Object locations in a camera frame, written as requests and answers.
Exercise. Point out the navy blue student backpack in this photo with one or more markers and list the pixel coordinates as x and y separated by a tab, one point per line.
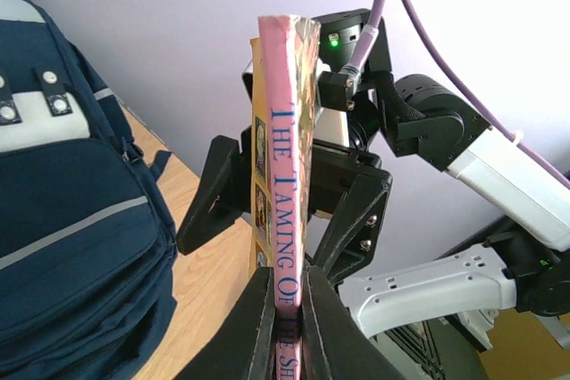
87	240

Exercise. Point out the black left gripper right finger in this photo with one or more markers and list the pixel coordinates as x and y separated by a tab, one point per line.
333	347

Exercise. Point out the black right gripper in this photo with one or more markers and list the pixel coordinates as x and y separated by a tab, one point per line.
348	187

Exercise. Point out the pink Taming of Shrew book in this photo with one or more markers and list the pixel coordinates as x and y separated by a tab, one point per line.
286	62

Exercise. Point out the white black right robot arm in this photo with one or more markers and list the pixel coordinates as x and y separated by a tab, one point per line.
401	251

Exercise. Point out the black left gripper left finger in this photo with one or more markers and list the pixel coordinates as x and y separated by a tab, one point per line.
243	347

